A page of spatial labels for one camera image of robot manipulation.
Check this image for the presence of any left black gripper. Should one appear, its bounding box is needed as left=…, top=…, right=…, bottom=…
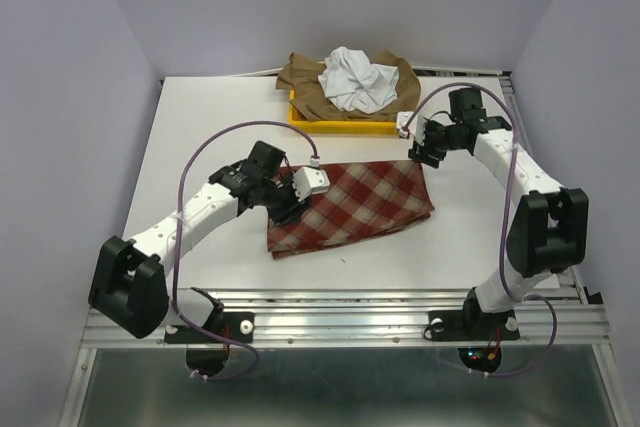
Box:
left=260, top=171, right=312, bottom=228

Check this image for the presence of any red plaid skirt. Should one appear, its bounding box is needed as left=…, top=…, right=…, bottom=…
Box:
left=266, top=160, right=435, bottom=260

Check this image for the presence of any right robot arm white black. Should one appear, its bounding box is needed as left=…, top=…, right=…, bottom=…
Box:
left=396, top=82, right=589, bottom=342

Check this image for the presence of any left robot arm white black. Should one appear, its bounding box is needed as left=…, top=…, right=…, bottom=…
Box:
left=88, top=141, right=326, bottom=338

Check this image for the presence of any yellow plastic tray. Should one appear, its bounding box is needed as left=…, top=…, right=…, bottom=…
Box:
left=287, top=90, right=397, bottom=137

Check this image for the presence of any white skirt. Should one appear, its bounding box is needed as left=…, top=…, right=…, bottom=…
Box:
left=318, top=47, right=399, bottom=115

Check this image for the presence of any brown skirt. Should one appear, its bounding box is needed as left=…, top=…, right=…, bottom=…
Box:
left=276, top=50, right=421, bottom=122

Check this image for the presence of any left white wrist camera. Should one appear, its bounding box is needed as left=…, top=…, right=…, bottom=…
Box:
left=293, top=166, right=330, bottom=201

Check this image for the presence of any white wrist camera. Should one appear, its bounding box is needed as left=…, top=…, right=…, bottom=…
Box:
left=396, top=111, right=425, bottom=139
left=293, top=166, right=330, bottom=201

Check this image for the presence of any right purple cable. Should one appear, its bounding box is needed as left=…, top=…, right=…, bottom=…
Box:
left=399, top=82, right=556, bottom=379

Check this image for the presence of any purple cable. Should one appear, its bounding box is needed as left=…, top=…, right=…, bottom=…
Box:
left=169, top=120, right=321, bottom=382
left=399, top=82, right=556, bottom=379

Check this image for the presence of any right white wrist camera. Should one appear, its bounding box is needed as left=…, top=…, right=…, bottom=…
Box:
left=396, top=111, right=425, bottom=139

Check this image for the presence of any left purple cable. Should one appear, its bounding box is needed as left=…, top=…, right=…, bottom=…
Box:
left=169, top=120, right=321, bottom=382

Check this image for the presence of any aluminium frame rail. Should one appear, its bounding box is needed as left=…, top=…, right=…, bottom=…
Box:
left=79, top=289, right=614, bottom=348

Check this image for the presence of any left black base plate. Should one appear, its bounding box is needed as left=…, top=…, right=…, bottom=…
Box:
left=164, top=311, right=255, bottom=345

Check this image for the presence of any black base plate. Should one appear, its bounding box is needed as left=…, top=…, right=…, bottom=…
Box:
left=422, top=310, right=520, bottom=343
left=164, top=311, right=255, bottom=345

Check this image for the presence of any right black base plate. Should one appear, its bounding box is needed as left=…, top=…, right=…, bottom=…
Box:
left=422, top=310, right=520, bottom=343

